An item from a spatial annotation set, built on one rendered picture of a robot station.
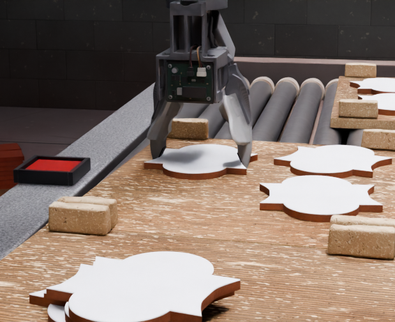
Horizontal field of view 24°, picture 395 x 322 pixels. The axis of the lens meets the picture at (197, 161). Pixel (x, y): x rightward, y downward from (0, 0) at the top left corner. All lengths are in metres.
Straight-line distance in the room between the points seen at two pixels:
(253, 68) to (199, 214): 0.99
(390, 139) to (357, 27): 4.77
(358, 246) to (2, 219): 0.40
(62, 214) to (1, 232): 0.11
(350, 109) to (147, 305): 0.82
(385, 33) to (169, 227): 5.14
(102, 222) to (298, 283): 0.21
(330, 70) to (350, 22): 4.09
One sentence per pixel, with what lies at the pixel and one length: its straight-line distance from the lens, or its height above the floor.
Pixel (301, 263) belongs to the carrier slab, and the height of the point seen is 0.94.
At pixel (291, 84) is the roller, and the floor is 0.92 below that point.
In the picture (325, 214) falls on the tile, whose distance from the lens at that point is 0.93.
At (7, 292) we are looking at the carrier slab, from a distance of 0.77.
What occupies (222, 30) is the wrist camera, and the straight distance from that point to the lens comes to 1.12.
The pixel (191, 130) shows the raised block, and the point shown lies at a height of 0.95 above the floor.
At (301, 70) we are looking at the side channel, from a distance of 1.91.
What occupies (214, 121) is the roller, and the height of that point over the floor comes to 0.91.
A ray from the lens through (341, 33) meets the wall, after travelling 6.00.
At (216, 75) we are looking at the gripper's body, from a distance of 1.04.
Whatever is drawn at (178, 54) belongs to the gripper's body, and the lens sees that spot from 1.05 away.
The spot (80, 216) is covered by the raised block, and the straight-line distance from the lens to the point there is 0.89.
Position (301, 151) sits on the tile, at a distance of 1.18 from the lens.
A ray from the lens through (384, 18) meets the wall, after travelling 5.99.
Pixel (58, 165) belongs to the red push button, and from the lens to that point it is 1.18.
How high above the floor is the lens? 1.22
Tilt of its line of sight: 14 degrees down
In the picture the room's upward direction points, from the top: straight up
